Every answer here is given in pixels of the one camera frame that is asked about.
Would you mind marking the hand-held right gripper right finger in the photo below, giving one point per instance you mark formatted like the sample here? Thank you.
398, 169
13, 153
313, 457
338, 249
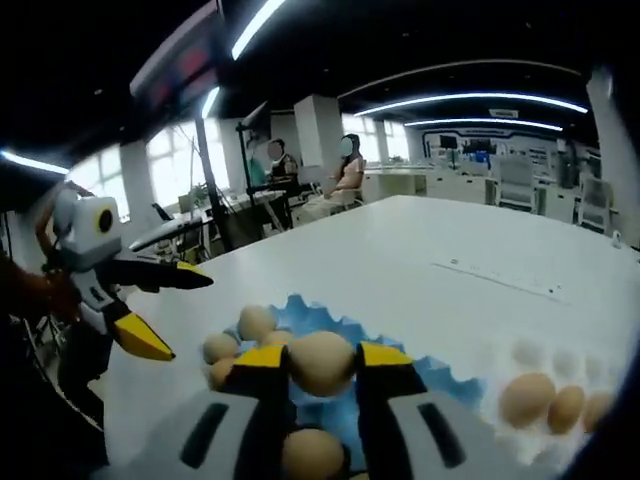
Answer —
430, 440

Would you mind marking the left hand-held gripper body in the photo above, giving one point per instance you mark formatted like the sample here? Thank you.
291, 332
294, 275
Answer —
90, 230

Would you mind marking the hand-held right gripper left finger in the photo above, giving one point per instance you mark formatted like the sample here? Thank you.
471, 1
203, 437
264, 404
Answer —
200, 435

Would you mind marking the blue egg tray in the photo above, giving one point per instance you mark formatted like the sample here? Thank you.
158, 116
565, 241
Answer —
440, 382

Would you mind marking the group of brown eggs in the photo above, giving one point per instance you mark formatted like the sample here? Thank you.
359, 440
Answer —
527, 400

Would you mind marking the white plastic egg holder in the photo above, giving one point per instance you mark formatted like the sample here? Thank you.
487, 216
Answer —
530, 352

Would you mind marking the person's left hand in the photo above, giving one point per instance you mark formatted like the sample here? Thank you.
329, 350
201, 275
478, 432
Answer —
35, 290

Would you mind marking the black side table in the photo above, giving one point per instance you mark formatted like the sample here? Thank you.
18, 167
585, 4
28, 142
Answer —
165, 232

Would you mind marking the straight ceiling light strip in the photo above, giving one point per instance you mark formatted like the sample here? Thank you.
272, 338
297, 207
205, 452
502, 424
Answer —
35, 162

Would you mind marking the black screen stand pole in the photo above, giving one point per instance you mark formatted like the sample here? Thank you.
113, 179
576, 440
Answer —
212, 200

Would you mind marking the person's dark clothed torso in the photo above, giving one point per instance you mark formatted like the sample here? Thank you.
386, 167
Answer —
40, 400

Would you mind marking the hanging display screen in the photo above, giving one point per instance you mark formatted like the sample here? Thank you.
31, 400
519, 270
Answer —
185, 65

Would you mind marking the white table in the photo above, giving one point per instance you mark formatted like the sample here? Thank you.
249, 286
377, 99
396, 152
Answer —
425, 240

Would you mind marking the white cabinet counter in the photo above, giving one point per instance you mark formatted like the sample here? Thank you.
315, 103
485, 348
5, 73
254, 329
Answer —
425, 182

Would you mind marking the curved ceiling light strip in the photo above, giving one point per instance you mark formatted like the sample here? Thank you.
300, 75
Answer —
255, 27
475, 95
480, 120

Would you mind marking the white office chair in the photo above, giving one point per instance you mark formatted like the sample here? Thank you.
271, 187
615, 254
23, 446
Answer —
515, 182
595, 202

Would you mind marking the small white round object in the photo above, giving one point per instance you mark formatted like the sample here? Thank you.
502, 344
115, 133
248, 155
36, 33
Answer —
618, 240

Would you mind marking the small black monitor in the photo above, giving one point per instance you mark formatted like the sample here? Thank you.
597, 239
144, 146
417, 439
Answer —
448, 141

